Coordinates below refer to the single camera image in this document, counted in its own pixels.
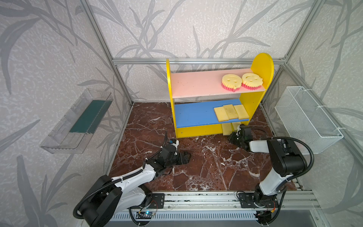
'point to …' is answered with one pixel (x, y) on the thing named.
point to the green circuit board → (143, 215)
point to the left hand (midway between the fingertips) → (187, 152)
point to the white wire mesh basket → (304, 117)
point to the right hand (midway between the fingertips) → (228, 132)
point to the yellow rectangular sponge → (241, 111)
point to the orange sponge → (221, 114)
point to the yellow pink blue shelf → (214, 103)
